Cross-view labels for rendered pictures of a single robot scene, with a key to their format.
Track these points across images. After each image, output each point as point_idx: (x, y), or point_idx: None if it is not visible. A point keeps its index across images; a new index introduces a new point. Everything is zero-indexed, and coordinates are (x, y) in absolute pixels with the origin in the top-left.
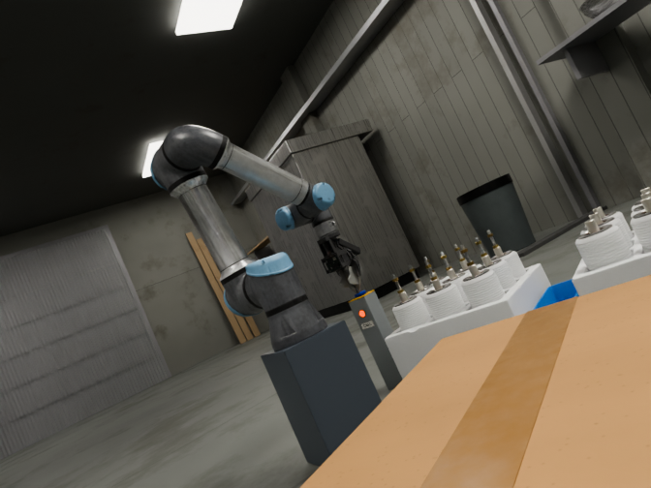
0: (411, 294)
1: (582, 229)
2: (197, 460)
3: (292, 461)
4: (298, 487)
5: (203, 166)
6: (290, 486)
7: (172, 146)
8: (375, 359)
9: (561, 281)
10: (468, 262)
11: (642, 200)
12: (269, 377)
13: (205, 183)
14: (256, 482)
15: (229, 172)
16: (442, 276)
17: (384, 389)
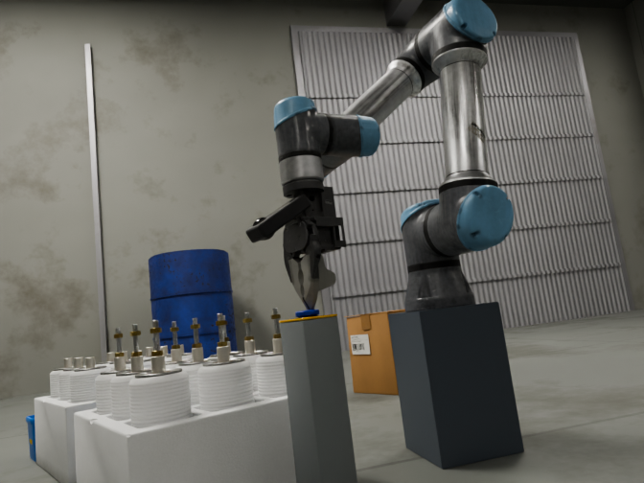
0: (243, 358)
1: (147, 359)
2: None
3: (556, 460)
4: (523, 434)
5: (426, 83)
6: (537, 437)
7: None
8: (352, 445)
9: None
10: (226, 336)
11: (167, 346)
12: (503, 331)
13: (438, 74)
14: (610, 452)
15: (406, 98)
16: (137, 375)
17: None
